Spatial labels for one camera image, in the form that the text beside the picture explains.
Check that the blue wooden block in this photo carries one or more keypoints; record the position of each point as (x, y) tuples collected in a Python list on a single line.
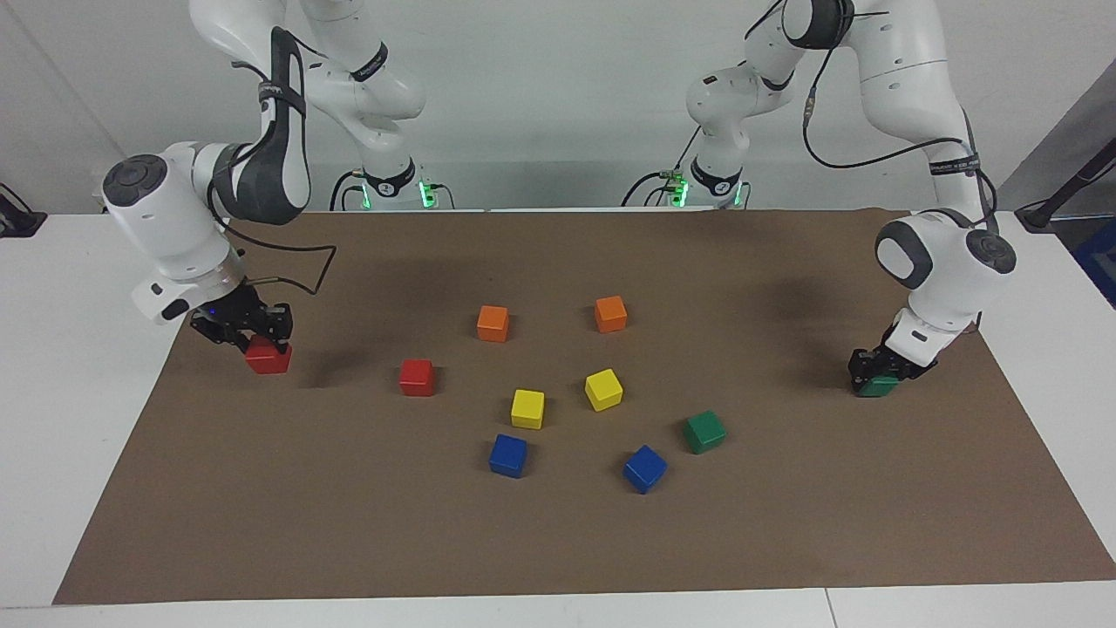
[(507, 455), (645, 468)]

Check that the red wooden block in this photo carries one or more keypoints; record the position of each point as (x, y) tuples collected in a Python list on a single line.
[(268, 359), (417, 377)]

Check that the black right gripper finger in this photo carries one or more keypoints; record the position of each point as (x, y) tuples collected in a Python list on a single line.
[(243, 342), (282, 338)]

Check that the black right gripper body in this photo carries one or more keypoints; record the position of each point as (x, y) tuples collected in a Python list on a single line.
[(244, 316)]

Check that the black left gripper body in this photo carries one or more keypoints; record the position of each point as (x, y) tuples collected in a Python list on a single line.
[(902, 359)]

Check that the yellow wooden block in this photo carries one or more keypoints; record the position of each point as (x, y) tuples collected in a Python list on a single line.
[(527, 408), (603, 389)]

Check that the blue crate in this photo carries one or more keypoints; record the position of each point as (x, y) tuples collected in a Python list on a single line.
[(1100, 262)]

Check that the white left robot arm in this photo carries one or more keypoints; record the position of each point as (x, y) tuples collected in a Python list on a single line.
[(907, 87)]

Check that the green wooden block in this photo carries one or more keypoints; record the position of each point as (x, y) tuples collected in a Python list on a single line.
[(877, 387), (704, 432)]

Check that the brown paper table mat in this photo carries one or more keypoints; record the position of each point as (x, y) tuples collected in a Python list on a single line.
[(558, 523)]

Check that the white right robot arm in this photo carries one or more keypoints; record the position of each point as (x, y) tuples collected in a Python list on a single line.
[(166, 218)]

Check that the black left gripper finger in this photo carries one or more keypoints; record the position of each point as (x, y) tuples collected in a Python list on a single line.
[(860, 366), (905, 381)]

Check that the black clamp device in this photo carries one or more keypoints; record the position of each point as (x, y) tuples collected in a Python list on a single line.
[(17, 214)]

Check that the black stand pole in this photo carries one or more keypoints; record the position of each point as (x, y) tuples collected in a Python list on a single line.
[(1059, 196)]

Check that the orange wooden block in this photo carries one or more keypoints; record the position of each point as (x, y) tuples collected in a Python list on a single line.
[(493, 323), (610, 314)]

